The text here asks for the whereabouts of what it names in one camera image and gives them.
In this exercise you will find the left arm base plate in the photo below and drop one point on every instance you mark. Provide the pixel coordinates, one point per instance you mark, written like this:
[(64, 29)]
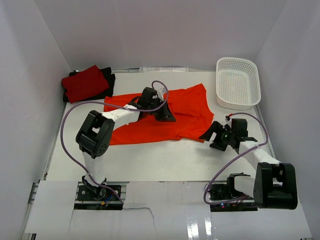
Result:
[(101, 200)]

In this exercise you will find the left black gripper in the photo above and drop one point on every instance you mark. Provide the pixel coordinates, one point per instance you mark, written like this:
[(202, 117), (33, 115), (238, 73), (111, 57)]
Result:
[(166, 115)]

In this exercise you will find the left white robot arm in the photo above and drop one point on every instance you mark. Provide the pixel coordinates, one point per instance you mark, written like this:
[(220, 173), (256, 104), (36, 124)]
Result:
[(95, 134)]

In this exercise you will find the white label strip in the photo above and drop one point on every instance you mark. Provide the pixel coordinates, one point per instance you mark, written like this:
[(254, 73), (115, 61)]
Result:
[(163, 69)]

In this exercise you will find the folded red t shirt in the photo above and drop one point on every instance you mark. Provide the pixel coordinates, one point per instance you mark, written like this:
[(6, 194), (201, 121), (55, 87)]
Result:
[(85, 83)]

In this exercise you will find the orange t shirt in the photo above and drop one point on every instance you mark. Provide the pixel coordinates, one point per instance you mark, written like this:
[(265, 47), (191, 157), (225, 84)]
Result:
[(193, 117)]

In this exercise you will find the white plastic basket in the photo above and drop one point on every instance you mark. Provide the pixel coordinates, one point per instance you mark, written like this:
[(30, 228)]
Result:
[(237, 83)]

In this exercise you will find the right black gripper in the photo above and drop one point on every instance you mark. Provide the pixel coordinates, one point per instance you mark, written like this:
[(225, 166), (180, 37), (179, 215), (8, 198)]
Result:
[(215, 127)]

